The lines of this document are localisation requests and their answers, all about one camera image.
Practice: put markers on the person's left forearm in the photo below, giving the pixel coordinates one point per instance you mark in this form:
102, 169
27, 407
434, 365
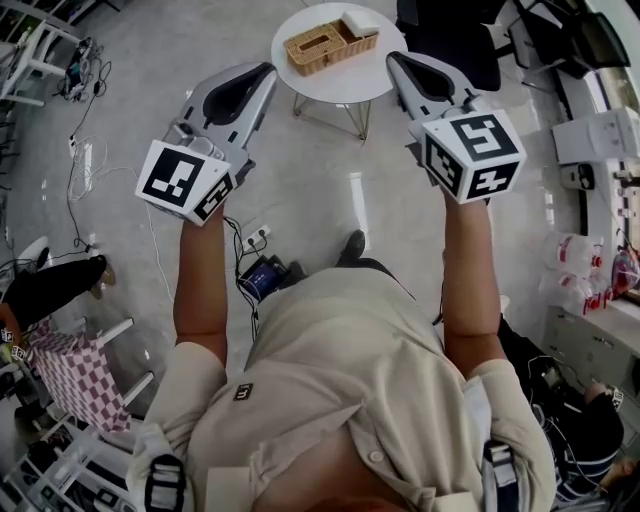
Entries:
202, 280

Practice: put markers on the long white power strip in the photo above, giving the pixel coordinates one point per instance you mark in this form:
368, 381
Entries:
73, 145

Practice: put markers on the person's black shoe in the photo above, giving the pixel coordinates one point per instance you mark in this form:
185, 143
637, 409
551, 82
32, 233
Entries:
352, 247
296, 272

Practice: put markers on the white metal table frame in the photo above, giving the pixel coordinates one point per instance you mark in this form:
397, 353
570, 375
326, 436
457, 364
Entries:
117, 360

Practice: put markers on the black monitor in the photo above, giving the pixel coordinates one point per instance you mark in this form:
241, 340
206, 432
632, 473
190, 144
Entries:
602, 40

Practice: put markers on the person's right forearm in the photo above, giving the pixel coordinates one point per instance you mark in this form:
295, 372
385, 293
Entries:
472, 280

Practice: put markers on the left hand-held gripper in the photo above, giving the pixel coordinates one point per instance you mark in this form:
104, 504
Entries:
172, 175

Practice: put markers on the person's beige shirt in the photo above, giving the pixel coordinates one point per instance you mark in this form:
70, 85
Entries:
345, 380

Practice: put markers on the white machine housing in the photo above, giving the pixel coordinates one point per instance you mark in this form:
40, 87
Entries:
595, 135

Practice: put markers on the round white side table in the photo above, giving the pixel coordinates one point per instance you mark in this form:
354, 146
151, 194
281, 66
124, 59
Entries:
345, 75

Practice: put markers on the black office chair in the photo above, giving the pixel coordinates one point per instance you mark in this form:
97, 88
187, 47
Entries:
450, 40

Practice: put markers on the woven wicker box with lid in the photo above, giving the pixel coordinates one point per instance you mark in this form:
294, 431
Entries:
325, 50

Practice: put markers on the white drawer cabinet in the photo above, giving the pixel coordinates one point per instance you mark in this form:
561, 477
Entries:
590, 345

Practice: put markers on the pack of clear plastic bottles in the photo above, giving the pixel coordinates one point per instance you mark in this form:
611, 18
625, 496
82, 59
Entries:
570, 270

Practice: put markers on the white folded tissue pack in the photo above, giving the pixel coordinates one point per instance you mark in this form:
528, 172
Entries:
359, 22

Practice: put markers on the white frame rack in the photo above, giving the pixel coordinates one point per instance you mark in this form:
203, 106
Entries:
32, 57

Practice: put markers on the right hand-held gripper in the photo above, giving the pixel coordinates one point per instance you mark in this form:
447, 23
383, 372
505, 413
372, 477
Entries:
472, 155

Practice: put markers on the purple checkered cloth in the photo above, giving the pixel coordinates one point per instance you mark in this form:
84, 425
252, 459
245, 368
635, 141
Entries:
77, 382

